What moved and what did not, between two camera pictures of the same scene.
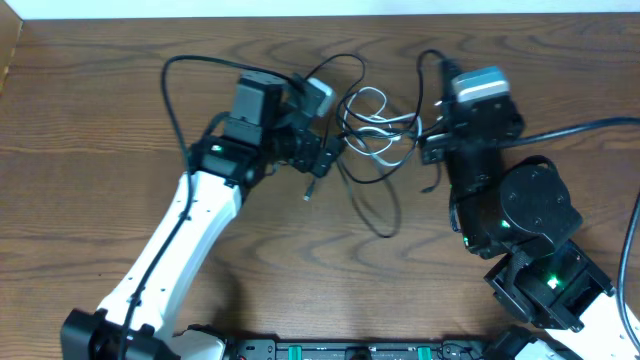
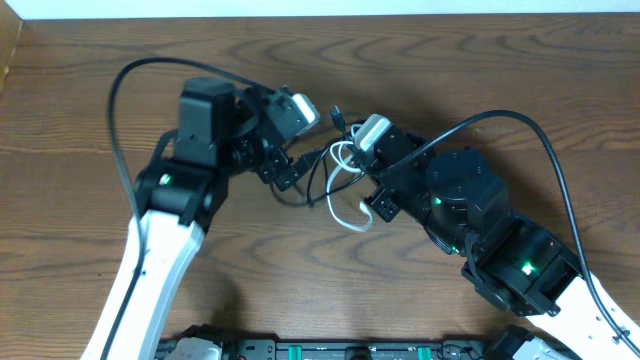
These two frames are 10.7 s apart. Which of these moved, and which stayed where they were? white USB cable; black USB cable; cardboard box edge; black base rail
Moved: black USB cable; white USB cable
Stayed: cardboard box edge; black base rail
